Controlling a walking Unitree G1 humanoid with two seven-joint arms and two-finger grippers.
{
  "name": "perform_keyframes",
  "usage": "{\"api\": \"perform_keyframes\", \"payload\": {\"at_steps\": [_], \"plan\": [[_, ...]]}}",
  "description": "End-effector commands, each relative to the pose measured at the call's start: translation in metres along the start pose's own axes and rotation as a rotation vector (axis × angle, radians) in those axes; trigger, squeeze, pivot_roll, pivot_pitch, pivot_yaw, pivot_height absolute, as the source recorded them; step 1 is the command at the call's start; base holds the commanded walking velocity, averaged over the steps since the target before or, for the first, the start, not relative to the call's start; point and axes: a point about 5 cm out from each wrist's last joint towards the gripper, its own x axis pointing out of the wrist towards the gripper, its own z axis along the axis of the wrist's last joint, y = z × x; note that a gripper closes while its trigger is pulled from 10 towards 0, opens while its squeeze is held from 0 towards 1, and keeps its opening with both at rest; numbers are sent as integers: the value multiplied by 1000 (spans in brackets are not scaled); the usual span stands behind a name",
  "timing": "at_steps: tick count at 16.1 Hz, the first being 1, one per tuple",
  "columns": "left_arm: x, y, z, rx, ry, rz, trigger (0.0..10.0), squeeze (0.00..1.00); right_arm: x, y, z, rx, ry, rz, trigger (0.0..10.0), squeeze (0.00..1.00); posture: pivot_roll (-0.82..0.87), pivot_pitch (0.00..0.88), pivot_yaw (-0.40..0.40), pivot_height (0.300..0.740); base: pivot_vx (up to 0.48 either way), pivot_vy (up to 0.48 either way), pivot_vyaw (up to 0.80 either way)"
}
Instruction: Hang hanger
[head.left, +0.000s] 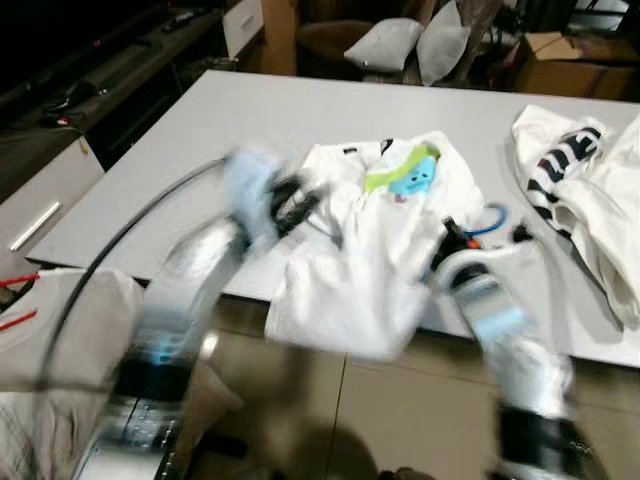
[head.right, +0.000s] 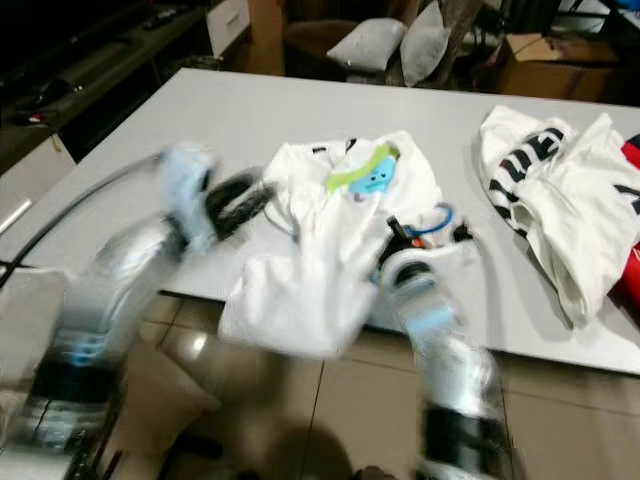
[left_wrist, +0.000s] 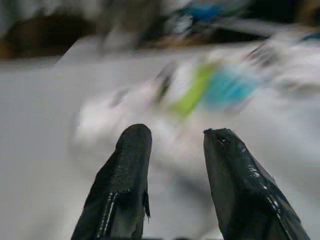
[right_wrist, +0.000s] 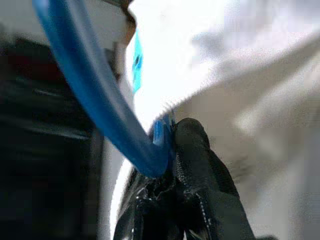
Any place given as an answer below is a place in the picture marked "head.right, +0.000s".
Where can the white cartoon print shirt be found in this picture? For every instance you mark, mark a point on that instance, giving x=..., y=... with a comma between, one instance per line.
x=320, y=260

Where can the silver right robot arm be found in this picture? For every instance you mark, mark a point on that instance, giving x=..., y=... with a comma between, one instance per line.
x=455, y=350

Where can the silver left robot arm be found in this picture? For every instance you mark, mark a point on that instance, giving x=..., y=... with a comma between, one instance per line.
x=120, y=300

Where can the white black-striped garment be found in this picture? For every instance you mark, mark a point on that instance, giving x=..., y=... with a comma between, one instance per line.
x=570, y=210

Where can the white box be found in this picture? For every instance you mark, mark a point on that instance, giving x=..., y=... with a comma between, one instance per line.
x=228, y=25

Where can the brown chair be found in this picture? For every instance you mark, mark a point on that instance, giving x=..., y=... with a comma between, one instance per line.
x=305, y=40

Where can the black TV stand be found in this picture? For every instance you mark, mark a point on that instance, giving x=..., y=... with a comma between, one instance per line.
x=90, y=70

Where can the grey pillow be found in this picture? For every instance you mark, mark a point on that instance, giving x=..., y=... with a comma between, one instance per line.
x=365, y=45
x=422, y=45

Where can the white drawer unit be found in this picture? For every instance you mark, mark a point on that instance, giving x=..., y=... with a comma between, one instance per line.
x=30, y=180

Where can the cardboard box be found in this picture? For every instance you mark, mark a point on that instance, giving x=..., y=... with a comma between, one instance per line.
x=550, y=75

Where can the red garment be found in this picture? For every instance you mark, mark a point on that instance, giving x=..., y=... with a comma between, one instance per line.
x=628, y=275

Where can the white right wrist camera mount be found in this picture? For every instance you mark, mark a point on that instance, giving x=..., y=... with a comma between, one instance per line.
x=405, y=268

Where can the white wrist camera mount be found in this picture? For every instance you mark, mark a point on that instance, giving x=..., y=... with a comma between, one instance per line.
x=405, y=268
x=190, y=195

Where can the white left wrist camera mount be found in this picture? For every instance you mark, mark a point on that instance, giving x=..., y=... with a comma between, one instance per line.
x=190, y=195

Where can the brown wooden post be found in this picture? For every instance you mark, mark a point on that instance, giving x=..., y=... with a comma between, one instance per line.
x=265, y=40

